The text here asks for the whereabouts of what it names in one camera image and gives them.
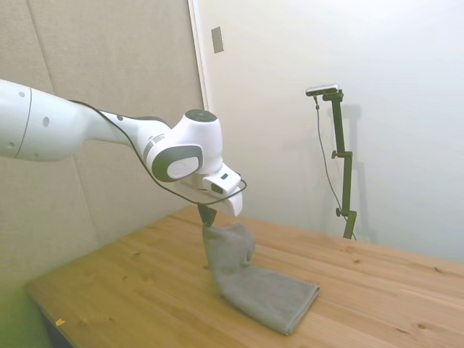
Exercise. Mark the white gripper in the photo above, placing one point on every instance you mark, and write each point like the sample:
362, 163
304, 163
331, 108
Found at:
233, 205

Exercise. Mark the grey towel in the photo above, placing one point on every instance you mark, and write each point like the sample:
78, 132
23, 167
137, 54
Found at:
253, 286

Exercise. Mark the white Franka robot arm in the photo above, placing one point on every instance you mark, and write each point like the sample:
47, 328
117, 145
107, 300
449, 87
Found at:
54, 130

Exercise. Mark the small yellow tape piece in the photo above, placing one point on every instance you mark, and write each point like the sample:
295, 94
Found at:
59, 321

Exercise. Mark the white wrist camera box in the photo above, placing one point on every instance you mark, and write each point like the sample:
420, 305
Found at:
222, 183

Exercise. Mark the dark green camera stand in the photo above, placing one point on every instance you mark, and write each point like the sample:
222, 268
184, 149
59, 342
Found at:
344, 170

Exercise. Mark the white door frame trim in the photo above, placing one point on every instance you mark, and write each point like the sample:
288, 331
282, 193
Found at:
199, 54

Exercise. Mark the silver exterior camera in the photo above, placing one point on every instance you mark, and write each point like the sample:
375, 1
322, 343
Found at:
323, 89

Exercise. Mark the grey wall switch plate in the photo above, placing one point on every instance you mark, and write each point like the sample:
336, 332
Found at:
217, 40

